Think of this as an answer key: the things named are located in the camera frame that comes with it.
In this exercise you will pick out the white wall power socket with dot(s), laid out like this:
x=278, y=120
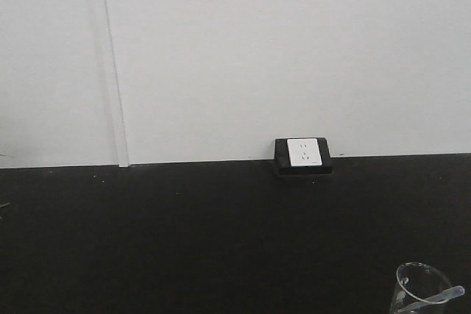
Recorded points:
x=304, y=152

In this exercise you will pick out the clear glass beaker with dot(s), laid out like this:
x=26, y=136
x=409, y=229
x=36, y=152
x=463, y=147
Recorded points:
x=416, y=283

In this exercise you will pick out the black socket mounting box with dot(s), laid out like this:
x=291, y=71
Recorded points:
x=284, y=168

